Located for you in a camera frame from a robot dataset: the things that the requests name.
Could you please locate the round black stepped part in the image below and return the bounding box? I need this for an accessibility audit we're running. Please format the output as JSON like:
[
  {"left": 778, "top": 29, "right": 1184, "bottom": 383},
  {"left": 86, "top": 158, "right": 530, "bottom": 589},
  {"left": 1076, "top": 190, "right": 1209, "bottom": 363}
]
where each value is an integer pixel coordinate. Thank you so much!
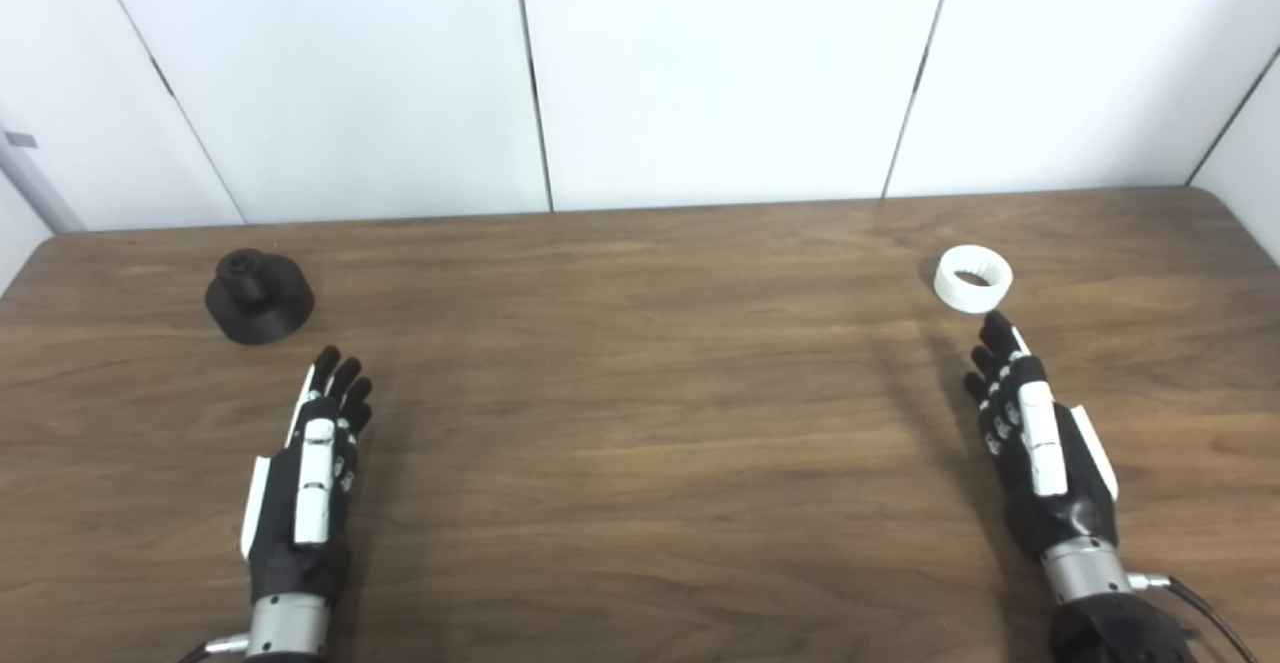
[{"left": 204, "top": 249, "right": 317, "bottom": 347}]

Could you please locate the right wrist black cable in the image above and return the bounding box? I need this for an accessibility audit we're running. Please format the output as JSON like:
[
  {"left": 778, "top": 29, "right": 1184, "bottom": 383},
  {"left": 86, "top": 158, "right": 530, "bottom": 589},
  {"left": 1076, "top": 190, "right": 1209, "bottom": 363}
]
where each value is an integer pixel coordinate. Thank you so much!
[{"left": 1130, "top": 571, "right": 1263, "bottom": 663}]

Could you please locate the grey wall post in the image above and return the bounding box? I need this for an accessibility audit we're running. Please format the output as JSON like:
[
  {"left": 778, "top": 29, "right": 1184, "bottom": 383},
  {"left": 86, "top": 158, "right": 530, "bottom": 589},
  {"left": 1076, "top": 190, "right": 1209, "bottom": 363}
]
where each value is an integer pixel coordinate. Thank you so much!
[{"left": 0, "top": 121, "right": 87, "bottom": 235}]

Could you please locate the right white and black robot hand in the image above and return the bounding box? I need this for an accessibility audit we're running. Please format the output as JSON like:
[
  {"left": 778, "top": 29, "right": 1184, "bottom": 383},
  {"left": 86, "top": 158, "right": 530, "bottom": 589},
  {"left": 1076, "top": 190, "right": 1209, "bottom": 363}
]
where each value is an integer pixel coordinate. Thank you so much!
[{"left": 963, "top": 310, "right": 1120, "bottom": 562}]

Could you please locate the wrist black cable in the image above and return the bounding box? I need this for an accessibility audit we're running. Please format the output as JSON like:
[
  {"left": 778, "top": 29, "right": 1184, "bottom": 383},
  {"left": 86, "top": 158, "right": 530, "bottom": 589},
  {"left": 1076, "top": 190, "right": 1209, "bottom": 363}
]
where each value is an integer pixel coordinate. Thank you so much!
[
  {"left": 1130, "top": 571, "right": 1263, "bottom": 663},
  {"left": 178, "top": 631, "right": 251, "bottom": 663}
]

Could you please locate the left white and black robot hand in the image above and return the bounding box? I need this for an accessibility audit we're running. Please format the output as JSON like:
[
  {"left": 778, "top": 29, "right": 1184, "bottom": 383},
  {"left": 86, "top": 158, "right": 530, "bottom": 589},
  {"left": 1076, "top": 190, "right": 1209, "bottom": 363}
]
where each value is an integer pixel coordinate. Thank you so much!
[{"left": 240, "top": 345, "right": 374, "bottom": 604}]

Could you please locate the white toothed ring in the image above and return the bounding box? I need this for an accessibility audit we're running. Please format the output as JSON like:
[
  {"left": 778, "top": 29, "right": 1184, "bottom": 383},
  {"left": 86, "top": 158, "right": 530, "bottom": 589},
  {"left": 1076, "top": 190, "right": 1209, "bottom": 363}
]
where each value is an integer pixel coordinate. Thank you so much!
[{"left": 933, "top": 243, "right": 1015, "bottom": 316}]

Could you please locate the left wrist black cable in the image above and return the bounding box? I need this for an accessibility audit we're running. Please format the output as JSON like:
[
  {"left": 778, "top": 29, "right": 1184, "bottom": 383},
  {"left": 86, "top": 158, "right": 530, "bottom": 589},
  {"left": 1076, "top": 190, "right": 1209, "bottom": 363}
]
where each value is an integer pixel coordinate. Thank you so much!
[{"left": 178, "top": 631, "right": 251, "bottom": 663}]

